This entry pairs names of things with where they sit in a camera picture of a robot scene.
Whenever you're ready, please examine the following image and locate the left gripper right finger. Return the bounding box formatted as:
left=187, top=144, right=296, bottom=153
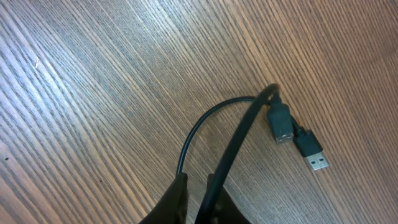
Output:
left=206, top=187, right=251, bottom=224

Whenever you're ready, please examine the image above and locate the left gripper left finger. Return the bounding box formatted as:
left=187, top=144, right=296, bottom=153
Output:
left=139, top=173, right=188, bottom=224

